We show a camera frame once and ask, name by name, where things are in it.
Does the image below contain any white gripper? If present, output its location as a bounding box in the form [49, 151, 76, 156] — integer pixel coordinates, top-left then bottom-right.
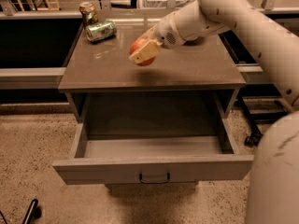
[129, 12, 185, 64]

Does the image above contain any red apple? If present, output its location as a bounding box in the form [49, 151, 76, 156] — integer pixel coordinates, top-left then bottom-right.
[129, 38, 155, 66]

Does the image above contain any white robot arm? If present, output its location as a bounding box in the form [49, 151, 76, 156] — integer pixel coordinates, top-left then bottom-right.
[129, 0, 299, 224]

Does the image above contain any grey cabinet counter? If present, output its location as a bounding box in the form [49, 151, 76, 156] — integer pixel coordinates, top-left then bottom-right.
[59, 11, 245, 124]

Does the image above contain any open grey top drawer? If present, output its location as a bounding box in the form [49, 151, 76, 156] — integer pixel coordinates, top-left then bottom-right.
[53, 119, 253, 185]

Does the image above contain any lying green soda can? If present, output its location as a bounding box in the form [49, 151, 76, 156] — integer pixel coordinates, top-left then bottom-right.
[85, 21, 117, 42]

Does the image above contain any upright green soda can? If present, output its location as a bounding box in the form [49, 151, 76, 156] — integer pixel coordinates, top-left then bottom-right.
[79, 2, 98, 26]

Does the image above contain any black office chair base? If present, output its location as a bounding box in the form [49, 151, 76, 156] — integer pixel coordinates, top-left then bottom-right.
[234, 96, 289, 147]

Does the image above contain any black chair leg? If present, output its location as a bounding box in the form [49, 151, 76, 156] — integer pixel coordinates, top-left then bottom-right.
[22, 199, 42, 224]

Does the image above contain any white wire basket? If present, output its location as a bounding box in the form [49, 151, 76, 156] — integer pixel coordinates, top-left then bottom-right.
[136, 0, 195, 9]

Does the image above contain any black drawer handle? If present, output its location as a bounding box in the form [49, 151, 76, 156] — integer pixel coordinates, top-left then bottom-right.
[138, 173, 171, 185]

